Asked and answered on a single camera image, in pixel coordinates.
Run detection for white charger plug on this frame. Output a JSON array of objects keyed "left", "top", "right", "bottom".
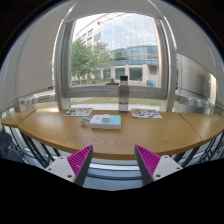
[{"left": 102, "top": 114, "right": 110, "bottom": 121}]

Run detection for white coiled charger cable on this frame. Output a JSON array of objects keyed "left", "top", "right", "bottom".
[{"left": 79, "top": 116, "right": 91, "bottom": 127}]

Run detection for clear water bottle black cap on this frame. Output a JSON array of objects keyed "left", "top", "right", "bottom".
[{"left": 118, "top": 76, "right": 129, "bottom": 113}]

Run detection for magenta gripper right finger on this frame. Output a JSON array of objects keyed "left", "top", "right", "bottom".
[{"left": 133, "top": 144, "right": 184, "bottom": 187}]

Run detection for white window frame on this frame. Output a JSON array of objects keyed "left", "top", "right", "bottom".
[{"left": 54, "top": 12, "right": 177, "bottom": 111}]

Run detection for colourful sticker sheet left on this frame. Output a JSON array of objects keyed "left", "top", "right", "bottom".
[{"left": 65, "top": 108, "right": 92, "bottom": 117}]

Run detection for colourful sticker sheet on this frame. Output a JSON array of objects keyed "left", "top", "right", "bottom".
[
  {"left": 65, "top": 108, "right": 92, "bottom": 117},
  {"left": 131, "top": 108, "right": 162, "bottom": 119}
]

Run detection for colourful sticker sheet right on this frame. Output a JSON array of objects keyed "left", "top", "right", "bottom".
[{"left": 131, "top": 108, "right": 162, "bottom": 119}]

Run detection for teal and white book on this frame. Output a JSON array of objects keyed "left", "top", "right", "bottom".
[{"left": 90, "top": 115, "right": 121, "bottom": 129}]

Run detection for wooden curved desk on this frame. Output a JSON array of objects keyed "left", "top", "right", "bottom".
[{"left": 1, "top": 109, "right": 224, "bottom": 160}]

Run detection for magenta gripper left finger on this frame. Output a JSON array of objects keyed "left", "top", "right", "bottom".
[{"left": 45, "top": 144, "right": 94, "bottom": 187}]

